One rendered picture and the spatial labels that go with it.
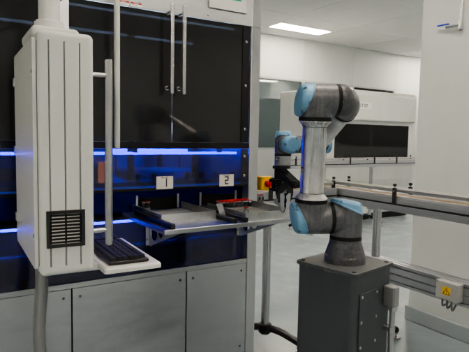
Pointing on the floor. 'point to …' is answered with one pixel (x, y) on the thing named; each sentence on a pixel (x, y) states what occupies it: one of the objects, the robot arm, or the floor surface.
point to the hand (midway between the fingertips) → (284, 210)
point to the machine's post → (250, 192)
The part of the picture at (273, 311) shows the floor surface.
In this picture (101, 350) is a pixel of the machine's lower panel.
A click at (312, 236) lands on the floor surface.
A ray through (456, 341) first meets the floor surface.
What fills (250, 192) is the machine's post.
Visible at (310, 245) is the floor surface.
